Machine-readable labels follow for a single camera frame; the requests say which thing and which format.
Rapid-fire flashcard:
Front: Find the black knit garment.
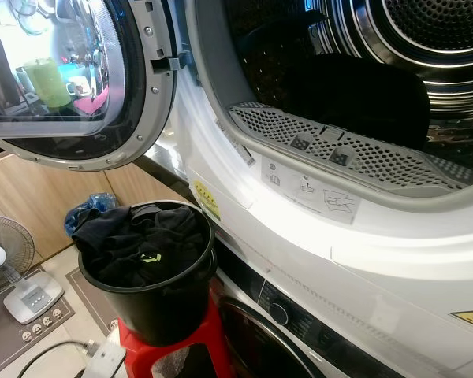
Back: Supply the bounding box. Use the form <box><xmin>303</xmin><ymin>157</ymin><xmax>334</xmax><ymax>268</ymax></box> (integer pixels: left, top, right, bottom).
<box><xmin>71</xmin><ymin>205</ymin><xmax>143</xmax><ymax>257</ymax></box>

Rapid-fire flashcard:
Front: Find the black garment with green logo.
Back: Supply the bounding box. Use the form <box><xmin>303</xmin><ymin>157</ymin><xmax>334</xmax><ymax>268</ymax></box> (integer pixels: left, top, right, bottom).
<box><xmin>91</xmin><ymin>206</ymin><xmax>210</xmax><ymax>288</ymax></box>

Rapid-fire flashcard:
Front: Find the white washing machine black panel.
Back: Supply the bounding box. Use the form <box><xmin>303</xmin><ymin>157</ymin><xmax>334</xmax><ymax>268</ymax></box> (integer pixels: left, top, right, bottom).
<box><xmin>209</xmin><ymin>252</ymin><xmax>473</xmax><ymax>378</ymax></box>

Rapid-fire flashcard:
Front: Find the light wooden cabinet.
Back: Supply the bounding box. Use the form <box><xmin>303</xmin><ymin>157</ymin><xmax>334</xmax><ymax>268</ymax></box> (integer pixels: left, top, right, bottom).
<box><xmin>0</xmin><ymin>154</ymin><xmax>158</xmax><ymax>261</ymax></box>

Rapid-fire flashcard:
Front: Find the blue plastic bag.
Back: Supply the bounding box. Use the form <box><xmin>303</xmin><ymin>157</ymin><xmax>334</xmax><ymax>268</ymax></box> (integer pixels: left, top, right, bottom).
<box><xmin>65</xmin><ymin>191</ymin><xmax>117</xmax><ymax>237</ymax></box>

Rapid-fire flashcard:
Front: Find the white floor fan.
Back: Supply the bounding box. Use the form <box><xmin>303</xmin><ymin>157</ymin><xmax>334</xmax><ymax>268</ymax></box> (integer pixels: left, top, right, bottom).
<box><xmin>0</xmin><ymin>215</ymin><xmax>65</xmax><ymax>325</ymax></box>

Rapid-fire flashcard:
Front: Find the brown floor mat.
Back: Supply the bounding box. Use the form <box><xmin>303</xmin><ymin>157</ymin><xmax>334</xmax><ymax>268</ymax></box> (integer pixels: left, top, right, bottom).
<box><xmin>0</xmin><ymin>290</ymin><xmax>72</xmax><ymax>378</ymax></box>
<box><xmin>65</xmin><ymin>268</ymin><xmax>123</xmax><ymax>335</ymax></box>

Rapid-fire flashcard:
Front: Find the white plug adapter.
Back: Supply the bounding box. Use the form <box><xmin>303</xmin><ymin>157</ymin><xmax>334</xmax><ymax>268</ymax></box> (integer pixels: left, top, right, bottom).
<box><xmin>83</xmin><ymin>340</ymin><xmax>127</xmax><ymax>378</ymax></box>

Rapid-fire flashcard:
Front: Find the black plastic bucket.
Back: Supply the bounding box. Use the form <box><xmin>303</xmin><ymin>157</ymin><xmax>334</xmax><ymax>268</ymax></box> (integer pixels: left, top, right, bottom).
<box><xmin>77</xmin><ymin>201</ymin><xmax>218</xmax><ymax>347</ymax></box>

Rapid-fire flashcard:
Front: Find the round grey dryer door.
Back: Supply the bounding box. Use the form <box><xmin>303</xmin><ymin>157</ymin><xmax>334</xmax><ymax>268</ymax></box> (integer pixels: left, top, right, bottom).
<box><xmin>0</xmin><ymin>0</ymin><xmax>188</xmax><ymax>172</ymax></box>

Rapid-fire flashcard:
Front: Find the red plastic stool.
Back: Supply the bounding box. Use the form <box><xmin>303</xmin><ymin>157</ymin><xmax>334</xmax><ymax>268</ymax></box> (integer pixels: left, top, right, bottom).
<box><xmin>117</xmin><ymin>293</ymin><xmax>229</xmax><ymax>378</ymax></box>

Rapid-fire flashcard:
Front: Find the yellow warning sticker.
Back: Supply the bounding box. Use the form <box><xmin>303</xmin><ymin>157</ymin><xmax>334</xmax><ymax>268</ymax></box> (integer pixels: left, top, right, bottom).
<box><xmin>192</xmin><ymin>180</ymin><xmax>222</xmax><ymax>221</ymax></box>

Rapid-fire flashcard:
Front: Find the white barcode sticker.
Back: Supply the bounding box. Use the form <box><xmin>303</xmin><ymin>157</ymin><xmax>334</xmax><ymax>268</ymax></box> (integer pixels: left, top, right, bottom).
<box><xmin>217</xmin><ymin>120</ymin><xmax>257</xmax><ymax>166</ymax></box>

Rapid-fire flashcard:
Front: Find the round dark washer door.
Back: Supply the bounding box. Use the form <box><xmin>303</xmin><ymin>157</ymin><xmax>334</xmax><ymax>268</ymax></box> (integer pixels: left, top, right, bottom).
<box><xmin>217</xmin><ymin>298</ymin><xmax>300</xmax><ymax>378</ymax></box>

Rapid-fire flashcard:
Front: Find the black washer dial knob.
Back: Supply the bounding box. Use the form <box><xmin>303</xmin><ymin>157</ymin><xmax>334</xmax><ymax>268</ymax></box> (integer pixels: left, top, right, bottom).
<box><xmin>267</xmin><ymin>302</ymin><xmax>292</xmax><ymax>327</ymax></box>

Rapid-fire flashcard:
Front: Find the white instruction sticker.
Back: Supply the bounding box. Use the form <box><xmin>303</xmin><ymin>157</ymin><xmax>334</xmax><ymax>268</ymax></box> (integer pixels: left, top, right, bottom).
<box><xmin>260</xmin><ymin>156</ymin><xmax>362</xmax><ymax>226</ymax></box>

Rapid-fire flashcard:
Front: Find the white tumble dryer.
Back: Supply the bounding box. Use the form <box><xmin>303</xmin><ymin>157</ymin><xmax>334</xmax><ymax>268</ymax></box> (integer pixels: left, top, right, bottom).
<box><xmin>142</xmin><ymin>0</ymin><xmax>473</xmax><ymax>347</ymax></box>

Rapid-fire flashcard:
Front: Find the large black crumpled garment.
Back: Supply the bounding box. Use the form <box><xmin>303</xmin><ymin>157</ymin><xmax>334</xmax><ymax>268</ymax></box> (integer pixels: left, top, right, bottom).
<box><xmin>268</xmin><ymin>54</ymin><xmax>432</xmax><ymax>150</ymax></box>

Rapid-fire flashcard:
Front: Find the grey perforated lint filter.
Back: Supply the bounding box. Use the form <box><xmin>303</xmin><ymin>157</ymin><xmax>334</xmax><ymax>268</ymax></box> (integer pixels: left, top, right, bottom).
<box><xmin>227</xmin><ymin>101</ymin><xmax>473</xmax><ymax>190</ymax></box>

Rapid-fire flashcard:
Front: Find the steel dryer drum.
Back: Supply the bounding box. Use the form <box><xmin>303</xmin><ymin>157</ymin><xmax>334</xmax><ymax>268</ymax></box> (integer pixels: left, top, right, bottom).
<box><xmin>221</xmin><ymin>0</ymin><xmax>473</xmax><ymax>166</ymax></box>

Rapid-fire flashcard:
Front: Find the yellow triangle hazard sticker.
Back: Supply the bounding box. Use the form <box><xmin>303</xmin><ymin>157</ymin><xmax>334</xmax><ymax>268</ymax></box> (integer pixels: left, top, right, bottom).
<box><xmin>451</xmin><ymin>309</ymin><xmax>473</xmax><ymax>332</ymax></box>

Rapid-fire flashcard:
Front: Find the black floor cable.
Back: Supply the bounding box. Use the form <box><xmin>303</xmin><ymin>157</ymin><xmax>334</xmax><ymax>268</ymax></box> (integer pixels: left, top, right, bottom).
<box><xmin>16</xmin><ymin>340</ymin><xmax>88</xmax><ymax>378</ymax></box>

